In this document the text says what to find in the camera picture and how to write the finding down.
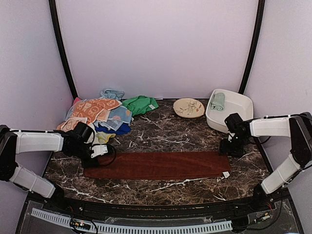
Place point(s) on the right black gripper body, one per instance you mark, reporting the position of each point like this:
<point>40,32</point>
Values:
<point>235,146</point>

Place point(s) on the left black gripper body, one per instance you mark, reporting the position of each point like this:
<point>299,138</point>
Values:
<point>80,152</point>

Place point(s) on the mint green panda towel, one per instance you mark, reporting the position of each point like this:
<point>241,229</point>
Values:
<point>218,102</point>

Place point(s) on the dark red towel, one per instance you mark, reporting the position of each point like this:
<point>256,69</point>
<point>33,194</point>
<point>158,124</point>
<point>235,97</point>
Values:
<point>160,166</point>

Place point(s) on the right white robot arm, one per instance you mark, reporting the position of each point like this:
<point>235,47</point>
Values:
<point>291,149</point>

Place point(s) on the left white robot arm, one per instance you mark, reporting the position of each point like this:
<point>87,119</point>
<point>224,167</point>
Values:
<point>15,143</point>

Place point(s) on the white yellow patterned towel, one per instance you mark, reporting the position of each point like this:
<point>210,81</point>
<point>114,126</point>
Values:
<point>103,138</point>

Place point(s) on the white plastic tub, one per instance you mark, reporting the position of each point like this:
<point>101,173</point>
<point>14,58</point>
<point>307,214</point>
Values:
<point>234,103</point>

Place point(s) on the orange pink patterned towel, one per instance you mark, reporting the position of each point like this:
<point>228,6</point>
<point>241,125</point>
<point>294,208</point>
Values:
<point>89,111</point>

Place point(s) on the royal blue towel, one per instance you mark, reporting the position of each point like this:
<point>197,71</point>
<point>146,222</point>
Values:
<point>123,129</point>

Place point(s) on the blue orange patterned towel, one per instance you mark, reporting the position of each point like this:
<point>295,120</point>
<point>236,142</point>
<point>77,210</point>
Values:
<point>114,119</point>

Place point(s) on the beige bird ceramic plate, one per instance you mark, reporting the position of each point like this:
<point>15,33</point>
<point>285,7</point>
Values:
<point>188,108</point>

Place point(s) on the light blue towel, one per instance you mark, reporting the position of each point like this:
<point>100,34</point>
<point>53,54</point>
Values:
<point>111,94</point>

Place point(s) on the bright green towel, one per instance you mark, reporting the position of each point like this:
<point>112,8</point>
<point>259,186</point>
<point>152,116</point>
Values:
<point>140,105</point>

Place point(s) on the small green circuit board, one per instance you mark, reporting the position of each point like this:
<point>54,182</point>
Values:
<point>79,225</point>

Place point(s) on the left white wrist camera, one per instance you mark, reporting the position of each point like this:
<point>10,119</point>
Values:
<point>99,150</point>

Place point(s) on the black front table rail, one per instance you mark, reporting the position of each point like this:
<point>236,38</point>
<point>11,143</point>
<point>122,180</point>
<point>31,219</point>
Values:
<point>101,210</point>

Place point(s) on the white slotted cable duct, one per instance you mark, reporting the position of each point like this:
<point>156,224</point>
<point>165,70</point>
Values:
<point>131,226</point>

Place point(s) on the right black frame post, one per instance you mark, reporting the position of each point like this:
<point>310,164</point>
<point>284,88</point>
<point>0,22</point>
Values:
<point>253,46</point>

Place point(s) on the black frame post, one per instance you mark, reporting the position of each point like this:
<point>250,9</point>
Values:
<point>253,46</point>
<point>61,47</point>

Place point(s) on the left black frame post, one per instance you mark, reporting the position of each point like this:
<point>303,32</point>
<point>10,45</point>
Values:
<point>61,47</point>

